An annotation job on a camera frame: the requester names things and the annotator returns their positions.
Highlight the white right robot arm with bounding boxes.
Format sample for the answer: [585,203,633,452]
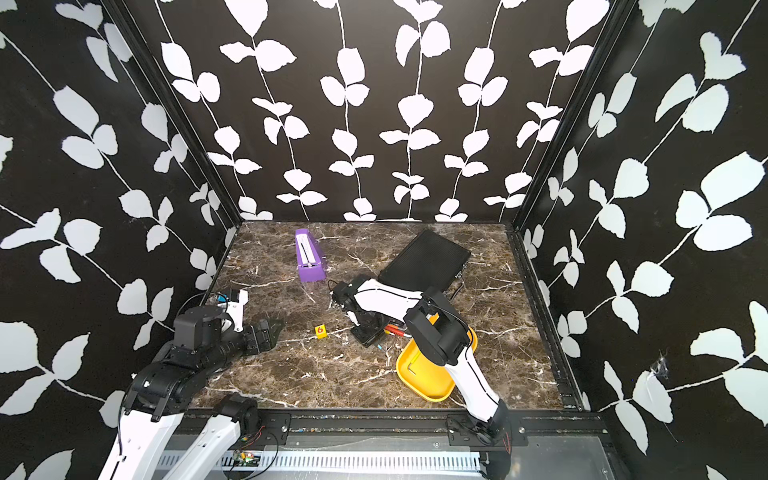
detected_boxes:
[331,275,511,448]

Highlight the white ribbed strip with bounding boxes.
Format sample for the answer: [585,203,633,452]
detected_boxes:
[204,450,482,476]

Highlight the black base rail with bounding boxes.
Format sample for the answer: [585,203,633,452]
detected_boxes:
[173,409,607,463]

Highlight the small green circuit board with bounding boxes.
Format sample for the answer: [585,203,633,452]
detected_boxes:
[233,451,261,468]

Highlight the yellow plastic storage tray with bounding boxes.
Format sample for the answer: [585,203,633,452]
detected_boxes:
[396,333,456,403]

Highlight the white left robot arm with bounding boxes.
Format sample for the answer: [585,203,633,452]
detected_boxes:
[99,305,284,479]

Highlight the purple metronome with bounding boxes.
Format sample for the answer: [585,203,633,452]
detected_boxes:
[294,228,326,283]

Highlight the black ribbed carrying case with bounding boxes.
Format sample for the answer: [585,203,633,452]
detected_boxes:
[377,229,471,292]

